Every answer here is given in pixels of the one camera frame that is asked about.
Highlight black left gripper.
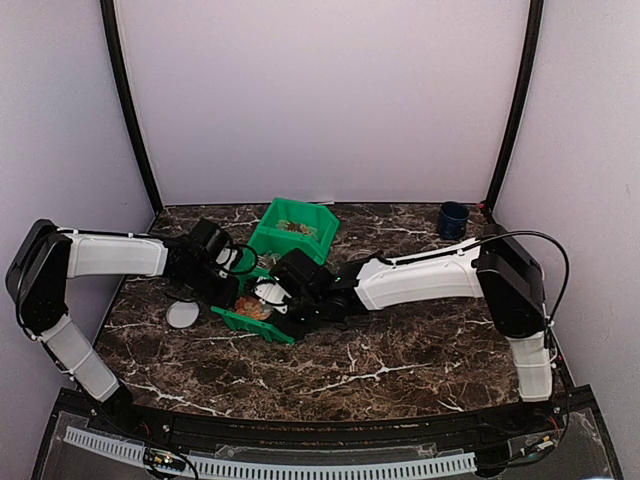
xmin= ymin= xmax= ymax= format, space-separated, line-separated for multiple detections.
xmin=177 ymin=261 xmax=240 ymax=308

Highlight green three-compartment candy bin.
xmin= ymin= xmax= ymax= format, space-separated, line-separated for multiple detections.
xmin=210 ymin=197 xmax=341 ymax=346

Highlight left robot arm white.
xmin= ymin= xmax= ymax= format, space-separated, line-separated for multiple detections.
xmin=5 ymin=219 xmax=243 ymax=436

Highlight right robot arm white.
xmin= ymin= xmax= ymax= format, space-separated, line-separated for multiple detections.
xmin=271 ymin=224 xmax=559 ymax=434

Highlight red-orange gummy candies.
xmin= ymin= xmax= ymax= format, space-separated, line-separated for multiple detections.
xmin=234 ymin=296 xmax=273 ymax=321

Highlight yellow-green gummy candies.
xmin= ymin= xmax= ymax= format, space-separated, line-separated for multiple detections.
xmin=276 ymin=219 xmax=318 ymax=237

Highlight white round lid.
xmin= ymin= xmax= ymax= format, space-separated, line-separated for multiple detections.
xmin=165 ymin=301 xmax=200 ymax=329

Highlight dark blue mug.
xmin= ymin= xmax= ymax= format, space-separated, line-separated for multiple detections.
xmin=437 ymin=201 xmax=470 ymax=240

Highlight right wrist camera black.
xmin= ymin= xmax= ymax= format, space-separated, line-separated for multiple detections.
xmin=251 ymin=248 xmax=321 ymax=313

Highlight black front rail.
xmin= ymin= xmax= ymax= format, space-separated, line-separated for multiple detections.
xmin=90 ymin=402 xmax=566 ymax=450

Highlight white slotted cable duct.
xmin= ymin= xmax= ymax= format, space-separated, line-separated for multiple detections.
xmin=62 ymin=426 xmax=477 ymax=479

